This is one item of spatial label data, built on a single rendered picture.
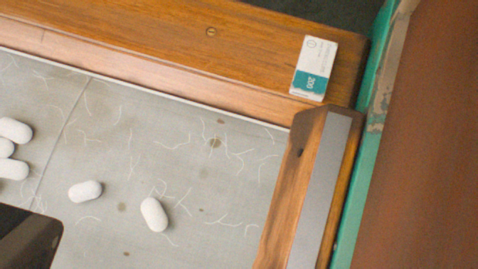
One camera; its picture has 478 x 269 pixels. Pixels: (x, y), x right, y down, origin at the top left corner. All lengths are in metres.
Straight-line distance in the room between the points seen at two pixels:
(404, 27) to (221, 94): 0.20
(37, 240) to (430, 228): 0.19
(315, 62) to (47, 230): 0.39
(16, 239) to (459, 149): 0.21
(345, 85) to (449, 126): 0.32
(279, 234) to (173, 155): 0.17
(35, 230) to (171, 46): 0.38
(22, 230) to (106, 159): 0.35
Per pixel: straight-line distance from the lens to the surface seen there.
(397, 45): 0.54
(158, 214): 0.60
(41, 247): 0.30
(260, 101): 0.63
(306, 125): 0.55
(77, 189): 0.62
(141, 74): 0.65
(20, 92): 0.69
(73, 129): 0.66
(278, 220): 0.53
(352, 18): 1.54
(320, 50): 0.63
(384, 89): 0.52
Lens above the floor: 1.35
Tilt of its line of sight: 75 degrees down
